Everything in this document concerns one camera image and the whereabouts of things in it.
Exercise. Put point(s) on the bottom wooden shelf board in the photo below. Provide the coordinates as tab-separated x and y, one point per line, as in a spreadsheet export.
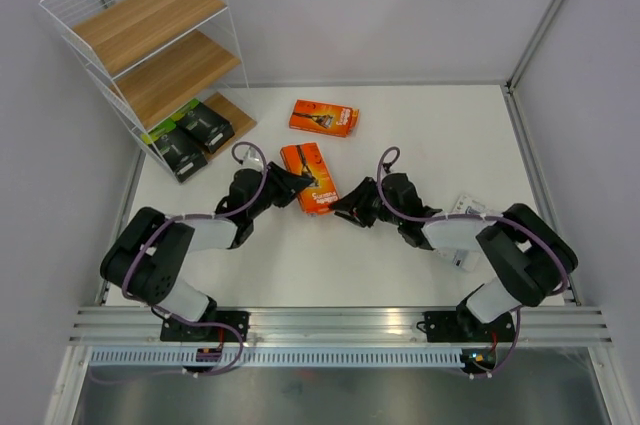
241	122

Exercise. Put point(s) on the middle wooden shelf board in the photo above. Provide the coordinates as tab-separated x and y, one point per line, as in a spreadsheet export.
165	82

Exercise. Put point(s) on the black green razor box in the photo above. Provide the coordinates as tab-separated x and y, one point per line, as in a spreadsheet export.
205	126
176	149

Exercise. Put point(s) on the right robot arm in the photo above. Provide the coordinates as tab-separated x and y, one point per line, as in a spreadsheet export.
529	259

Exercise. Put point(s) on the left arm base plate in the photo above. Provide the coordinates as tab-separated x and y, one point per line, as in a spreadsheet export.
226	326

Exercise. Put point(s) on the white Gillette razor pack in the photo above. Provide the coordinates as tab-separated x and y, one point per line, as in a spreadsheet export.
455	239

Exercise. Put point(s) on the wooden shelf board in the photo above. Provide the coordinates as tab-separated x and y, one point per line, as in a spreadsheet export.
132	29
241	122
165	82

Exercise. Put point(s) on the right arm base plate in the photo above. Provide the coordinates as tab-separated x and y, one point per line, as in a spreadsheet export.
451	327

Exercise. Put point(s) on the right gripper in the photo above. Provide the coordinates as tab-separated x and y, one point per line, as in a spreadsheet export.
353	204

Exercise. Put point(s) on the top wooden shelf board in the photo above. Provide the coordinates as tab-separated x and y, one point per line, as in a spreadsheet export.
132	29

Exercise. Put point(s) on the aluminium rail frame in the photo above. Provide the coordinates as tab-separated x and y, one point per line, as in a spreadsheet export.
545	326

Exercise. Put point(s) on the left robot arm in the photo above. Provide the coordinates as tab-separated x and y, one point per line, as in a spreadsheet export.
146	259

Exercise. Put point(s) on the orange razor box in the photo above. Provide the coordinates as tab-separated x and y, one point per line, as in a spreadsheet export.
324	118
306	160

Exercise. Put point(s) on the white wire shelf rack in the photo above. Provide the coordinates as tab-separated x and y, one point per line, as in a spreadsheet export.
220	27

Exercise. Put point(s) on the white slotted cable duct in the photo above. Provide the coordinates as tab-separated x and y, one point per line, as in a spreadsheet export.
288	357

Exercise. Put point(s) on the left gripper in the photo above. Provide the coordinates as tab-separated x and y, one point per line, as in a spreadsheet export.
286	182

